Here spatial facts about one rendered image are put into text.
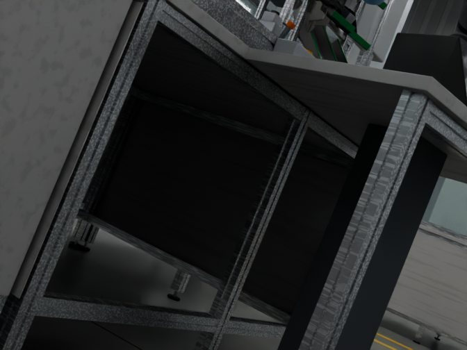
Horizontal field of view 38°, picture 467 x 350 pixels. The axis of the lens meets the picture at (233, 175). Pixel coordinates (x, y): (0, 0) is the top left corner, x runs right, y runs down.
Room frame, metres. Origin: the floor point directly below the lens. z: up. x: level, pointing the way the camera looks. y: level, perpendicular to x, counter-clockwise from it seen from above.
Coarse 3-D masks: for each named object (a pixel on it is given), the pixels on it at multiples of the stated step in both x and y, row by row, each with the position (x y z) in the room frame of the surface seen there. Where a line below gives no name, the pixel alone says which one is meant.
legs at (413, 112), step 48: (384, 144) 1.30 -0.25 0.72; (432, 144) 1.72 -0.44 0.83; (384, 192) 1.28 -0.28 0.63; (432, 192) 1.77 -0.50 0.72; (336, 240) 1.75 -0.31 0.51; (384, 240) 1.69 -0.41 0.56; (336, 288) 1.29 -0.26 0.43; (384, 288) 1.74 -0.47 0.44; (288, 336) 1.77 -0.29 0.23; (336, 336) 1.30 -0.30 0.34
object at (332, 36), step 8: (240, 0) 3.30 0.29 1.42; (248, 0) 3.27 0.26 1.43; (256, 0) 3.24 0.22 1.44; (272, 0) 3.19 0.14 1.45; (280, 0) 3.17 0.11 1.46; (296, 0) 3.17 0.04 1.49; (248, 8) 3.26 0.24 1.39; (256, 8) 3.23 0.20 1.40; (272, 8) 3.18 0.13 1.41; (280, 8) 3.16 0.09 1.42; (328, 32) 3.48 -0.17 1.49; (296, 40) 3.28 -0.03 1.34
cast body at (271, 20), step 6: (264, 12) 2.08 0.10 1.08; (270, 12) 2.07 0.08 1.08; (276, 12) 2.07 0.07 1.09; (264, 18) 2.08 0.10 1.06; (270, 18) 2.07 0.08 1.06; (276, 18) 2.07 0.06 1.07; (264, 24) 2.07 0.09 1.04; (270, 24) 2.06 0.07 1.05; (276, 24) 2.06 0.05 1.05; (270, 30) 2.06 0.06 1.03; (276, 30) 2.07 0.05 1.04
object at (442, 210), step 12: (444, 180) 5.57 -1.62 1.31; (444, 192) 5.55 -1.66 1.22; (456, 192) 5.52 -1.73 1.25; (432, 204) 5.58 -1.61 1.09; (444, 204) 5.54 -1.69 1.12; (456, 204) 5.50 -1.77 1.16; (432, 216) 5.56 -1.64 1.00; (444, 216) 5.52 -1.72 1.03; (456, 216) 5.49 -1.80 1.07; (456, 228) 5.47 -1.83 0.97
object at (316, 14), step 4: (316, 4) 1.99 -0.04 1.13; (320, 4) 1.98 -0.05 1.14; (312, 8) 1.99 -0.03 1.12; (316, 8) 1.98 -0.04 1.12; (320, 8) 1.98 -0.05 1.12; (308, 12) 1.99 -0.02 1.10; (312, 12) 1.99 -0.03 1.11; (316, 12) 1.98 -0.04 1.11; (320, 12) 1.97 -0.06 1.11; (308, 16) 1.99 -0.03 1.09; (312, 16) 1.99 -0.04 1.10; (316, 16) 1.98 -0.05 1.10; (320, 16) 1.97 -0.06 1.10; (324, 16) 1.97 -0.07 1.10; (308, 20) 1.99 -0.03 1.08; (312, 20) 1.99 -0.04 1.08; (316, 20) 1.98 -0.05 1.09; (308, 24) 2.00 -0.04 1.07; (308, 28) 2.00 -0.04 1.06
